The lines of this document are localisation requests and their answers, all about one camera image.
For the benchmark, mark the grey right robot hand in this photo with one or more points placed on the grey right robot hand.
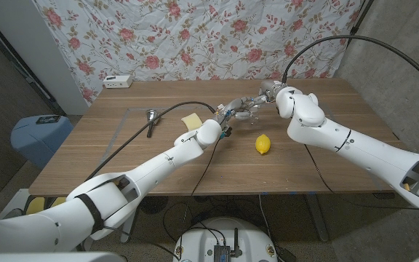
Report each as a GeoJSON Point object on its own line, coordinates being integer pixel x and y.
{"type": "Point", "coordinates": [267, 91]}

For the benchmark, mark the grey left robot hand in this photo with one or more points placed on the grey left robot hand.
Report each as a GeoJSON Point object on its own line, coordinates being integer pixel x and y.
{"type": "Point", "coordinates": [233, 107]}

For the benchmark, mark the clear medicine bottle white cap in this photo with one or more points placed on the clear medicine bottle white cap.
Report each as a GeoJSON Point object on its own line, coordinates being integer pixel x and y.
{"type": "Point", "coordinates": [252, 117]}

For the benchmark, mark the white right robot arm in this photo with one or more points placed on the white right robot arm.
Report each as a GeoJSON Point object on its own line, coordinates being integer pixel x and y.
{"type": "Point", "coordinates": [369, 149]}

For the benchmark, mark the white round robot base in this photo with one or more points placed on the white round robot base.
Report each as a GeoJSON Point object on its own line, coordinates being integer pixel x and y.
{"type": "Point", "coordinates": [198, 240]}

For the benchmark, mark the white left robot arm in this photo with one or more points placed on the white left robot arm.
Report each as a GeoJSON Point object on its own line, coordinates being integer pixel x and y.
{"type": "Point", "coordinates": [155, 167]}

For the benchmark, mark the yellow lemon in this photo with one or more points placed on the yellow lemon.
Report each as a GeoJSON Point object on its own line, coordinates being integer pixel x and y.
{"type": "Point", "coordinates": [263, 144]}

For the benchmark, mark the yellow sponge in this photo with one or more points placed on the yellow sponge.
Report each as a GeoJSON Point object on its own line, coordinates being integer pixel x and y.
{"type": "Point", "coordinates": [192, 121]}

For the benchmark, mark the floral backdrop cloth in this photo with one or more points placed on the floral backdrop cloth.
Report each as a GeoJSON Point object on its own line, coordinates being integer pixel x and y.
{"type": "Point", "coordinates": [202, 40]}

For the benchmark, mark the black stand pole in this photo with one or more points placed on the black stand pole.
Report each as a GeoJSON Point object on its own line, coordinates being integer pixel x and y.
{"type": "Point", "coordinates": [358, 22]}
{"type": "Point", "coordinates": [20, 63]}

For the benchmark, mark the white power strip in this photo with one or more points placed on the white power strip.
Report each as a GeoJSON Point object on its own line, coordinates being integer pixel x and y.
{"type": "Point", "coordinates": [118, 82]}

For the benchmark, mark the black round floor fan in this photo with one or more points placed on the black round floor fan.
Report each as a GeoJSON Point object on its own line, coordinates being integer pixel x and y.
{"type": "Point", "coordinates": [155, 204]}

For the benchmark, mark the grey table leg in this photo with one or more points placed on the grey table leg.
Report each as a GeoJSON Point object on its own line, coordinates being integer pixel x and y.
{"type": "Point", "coordinates": [316, 218]}

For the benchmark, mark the black electronics box with antenna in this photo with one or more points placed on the black electronics box with antenna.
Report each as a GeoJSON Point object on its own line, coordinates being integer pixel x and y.
{"type": "Point", "coordinates": [221, 252]}

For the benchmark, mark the white table leg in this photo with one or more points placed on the white table leg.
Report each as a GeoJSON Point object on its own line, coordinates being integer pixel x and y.
{"type": "Point", "coordinates": [127, 233]}

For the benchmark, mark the black device on bin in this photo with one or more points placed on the black device on bin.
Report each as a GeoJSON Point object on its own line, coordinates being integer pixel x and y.
{"type": "Point", "coordinates": [48, 119]}

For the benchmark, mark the blue bin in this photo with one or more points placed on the blue bin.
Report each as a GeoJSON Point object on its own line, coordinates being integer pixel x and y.
{"type": "Point", "coordinates": [38, 142]}

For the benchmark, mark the yellow and white floor object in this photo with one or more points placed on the yellow and white floor object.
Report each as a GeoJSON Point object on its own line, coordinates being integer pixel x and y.
{"type": "Point", "coordinates": [36, 204]}

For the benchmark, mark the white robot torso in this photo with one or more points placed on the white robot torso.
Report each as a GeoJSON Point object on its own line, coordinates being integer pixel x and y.
{"type": "Point", "coordinates": [49, 257]}

